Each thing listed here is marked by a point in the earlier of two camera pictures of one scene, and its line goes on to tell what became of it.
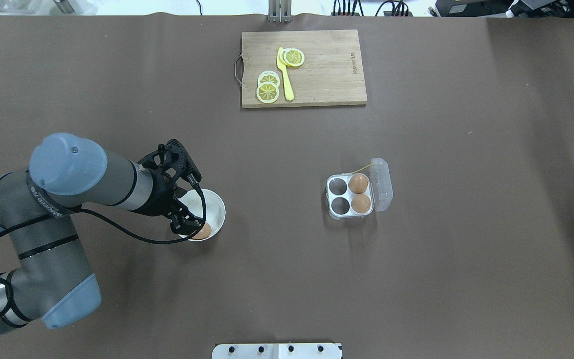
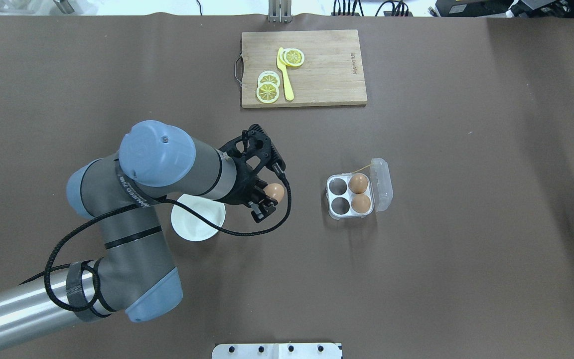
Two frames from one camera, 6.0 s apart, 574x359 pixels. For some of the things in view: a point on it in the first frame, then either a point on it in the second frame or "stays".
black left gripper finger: x=190 y=218 → x=267 y=200
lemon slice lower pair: x=267 y=92 stays
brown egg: x=358 y=183 stays
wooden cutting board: x=331 y=74 stays
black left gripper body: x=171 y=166 → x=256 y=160
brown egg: x=204 y=232 → x=275 y=191
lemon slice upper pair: x=269 y=76 stays
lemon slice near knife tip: x=292 y=57 stays
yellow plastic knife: x=282 y=67 stays
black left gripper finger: x=184 y=226 → x=262 y=209
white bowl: x=215 y=210 stays
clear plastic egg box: x=358 y=194 stays
